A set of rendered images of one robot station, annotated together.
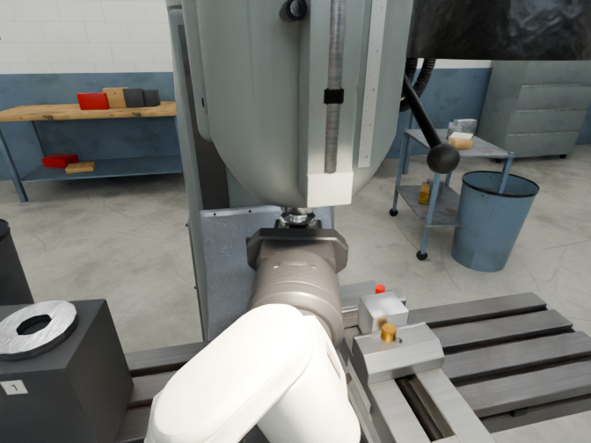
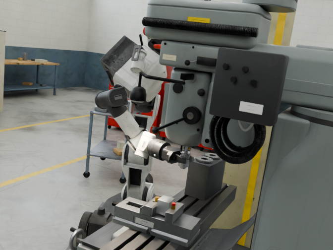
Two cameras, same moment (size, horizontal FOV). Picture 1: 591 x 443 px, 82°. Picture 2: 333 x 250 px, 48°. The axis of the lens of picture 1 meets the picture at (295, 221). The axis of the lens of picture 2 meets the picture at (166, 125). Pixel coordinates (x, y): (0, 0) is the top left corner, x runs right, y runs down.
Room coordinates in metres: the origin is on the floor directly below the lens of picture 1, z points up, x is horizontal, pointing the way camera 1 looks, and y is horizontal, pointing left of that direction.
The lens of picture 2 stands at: (1.25, -1.34, 1.71)
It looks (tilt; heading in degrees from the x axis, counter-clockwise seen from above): 12 degrees down; 126
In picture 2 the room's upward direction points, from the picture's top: 7 degrees clockwise
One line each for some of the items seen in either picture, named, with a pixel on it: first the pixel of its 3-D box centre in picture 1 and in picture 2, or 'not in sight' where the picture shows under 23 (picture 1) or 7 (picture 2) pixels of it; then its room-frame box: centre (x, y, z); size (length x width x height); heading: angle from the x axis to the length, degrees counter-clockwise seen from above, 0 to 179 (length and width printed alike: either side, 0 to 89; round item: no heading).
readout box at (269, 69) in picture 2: not in sight; (247, 86); (0.75, -0.27, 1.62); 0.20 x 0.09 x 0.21; 12
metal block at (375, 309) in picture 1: (381, 317); (165, 205); (0.42, -0.14, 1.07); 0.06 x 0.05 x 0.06; 104
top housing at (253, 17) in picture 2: not in sight; (206, 25); (0.41, 0.00, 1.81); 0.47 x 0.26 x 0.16; 12
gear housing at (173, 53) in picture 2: not in sight; (207, 58); (0.44, 0.00, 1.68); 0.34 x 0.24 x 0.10; 12
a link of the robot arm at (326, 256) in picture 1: (295, 277); (168, 153); (0.30, 0.00, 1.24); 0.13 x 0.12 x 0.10; 88
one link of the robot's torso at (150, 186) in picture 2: not in sight; (138, 192); (-0.33, 0.59, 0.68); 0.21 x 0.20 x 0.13; 120
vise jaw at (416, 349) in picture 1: (397, 351); (152, 205); (0.37, -0.16, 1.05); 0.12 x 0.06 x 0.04; 104
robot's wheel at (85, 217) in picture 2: not in sight; (85, 227); (-0.43, 0.22, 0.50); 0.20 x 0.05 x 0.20; 120
